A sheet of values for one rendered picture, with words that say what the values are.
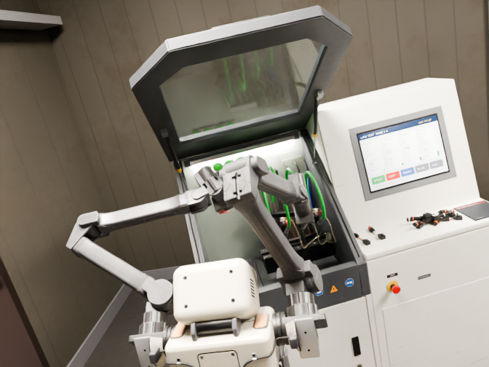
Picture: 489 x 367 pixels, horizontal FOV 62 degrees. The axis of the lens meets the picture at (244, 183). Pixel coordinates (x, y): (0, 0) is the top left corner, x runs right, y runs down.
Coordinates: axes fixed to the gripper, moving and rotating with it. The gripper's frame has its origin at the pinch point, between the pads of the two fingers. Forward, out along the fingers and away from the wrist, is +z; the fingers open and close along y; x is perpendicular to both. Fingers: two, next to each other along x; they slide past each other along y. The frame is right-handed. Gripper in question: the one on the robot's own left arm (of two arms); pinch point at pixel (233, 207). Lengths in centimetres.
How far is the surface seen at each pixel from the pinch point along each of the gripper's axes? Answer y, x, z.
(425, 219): -70, 19, 52
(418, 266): -57, 36, 53
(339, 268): -26, 27, 38
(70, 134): 130, -173, 87
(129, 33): 49, -215, 61
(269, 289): 3.2, 26.8, 28.1
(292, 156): -28, -37, 45
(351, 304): -24, 40, 50
